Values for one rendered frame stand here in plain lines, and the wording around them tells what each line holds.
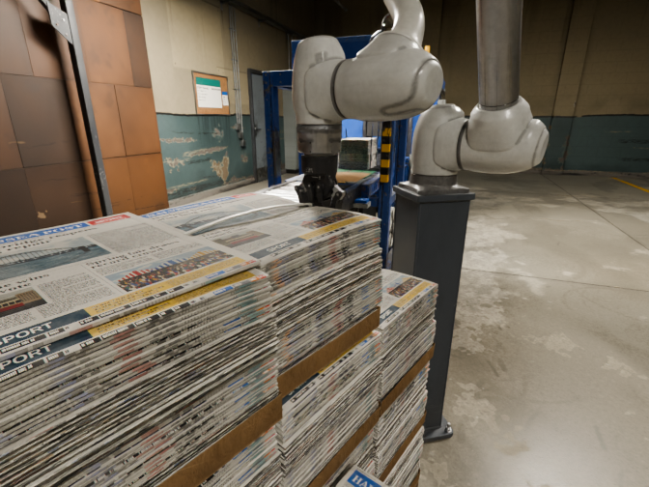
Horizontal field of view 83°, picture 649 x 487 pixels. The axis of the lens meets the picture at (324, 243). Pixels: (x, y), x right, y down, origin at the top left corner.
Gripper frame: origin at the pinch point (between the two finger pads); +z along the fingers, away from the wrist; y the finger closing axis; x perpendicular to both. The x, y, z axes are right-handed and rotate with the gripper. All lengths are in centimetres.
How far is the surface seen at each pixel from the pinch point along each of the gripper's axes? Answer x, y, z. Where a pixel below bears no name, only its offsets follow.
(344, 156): 214, -149, 5
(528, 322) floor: 182, 22, 97
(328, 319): -18.6, 17.2, 3.4
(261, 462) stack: -35.6, 18.9, 17.2
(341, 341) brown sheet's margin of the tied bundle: -15.3, 17.3, 9.3
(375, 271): -5.3, 17.6, -0.7
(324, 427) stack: -22.2, 19.0, 21.7
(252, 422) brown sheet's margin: -36.9, 19.5, 8.9
